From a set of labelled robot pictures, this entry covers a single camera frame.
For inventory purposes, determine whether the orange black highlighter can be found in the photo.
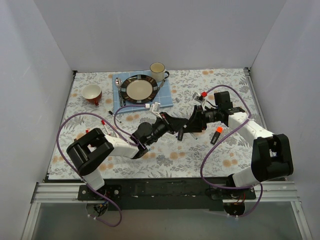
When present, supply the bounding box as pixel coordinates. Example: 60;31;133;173
210;126;223;145

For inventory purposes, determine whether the red white pen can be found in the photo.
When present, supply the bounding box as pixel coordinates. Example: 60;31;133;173
101;120;111;136

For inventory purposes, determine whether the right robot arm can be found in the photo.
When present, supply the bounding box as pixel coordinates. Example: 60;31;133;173
181;91;294;199

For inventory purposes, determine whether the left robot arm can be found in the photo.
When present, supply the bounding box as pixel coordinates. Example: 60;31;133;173
66;112;188;200

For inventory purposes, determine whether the green capped black highlighter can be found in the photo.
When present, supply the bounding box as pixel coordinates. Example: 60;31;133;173
177;129;184;141

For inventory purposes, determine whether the blue checkered cloth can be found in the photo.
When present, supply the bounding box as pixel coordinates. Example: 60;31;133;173
112;70;174;113

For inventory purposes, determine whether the floral tablecloth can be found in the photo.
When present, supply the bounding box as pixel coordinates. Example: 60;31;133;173
47;68;265;181

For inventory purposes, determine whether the dark rimmed plate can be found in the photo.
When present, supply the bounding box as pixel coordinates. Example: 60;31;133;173
121;74;159;104

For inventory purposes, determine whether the metal knife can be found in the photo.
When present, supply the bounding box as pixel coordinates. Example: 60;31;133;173
158;79;166;89

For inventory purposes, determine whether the cream enamel mug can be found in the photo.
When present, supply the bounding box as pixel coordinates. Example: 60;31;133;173
149;62;170;83

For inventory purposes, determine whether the metal spoon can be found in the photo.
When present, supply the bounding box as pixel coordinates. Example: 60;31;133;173
114;77;126;107

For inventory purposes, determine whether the red bowl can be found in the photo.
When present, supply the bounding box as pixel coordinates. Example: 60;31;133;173
81;84;102;106

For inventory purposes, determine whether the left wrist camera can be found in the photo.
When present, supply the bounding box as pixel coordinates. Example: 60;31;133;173
144;102;161;118

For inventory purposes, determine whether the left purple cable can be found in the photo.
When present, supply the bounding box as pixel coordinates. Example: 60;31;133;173
56;103;151;228

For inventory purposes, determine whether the purple cable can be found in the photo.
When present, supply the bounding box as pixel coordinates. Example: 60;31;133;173
56;103;151;228
200;84;264;219

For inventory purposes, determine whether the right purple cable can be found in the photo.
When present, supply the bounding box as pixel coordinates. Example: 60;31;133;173
200;84;264;219

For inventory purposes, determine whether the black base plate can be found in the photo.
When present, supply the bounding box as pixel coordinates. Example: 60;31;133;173
77;177;256;211

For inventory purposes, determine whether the aluminium frame rail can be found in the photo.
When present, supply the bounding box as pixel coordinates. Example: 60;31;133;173
22;181;313;240

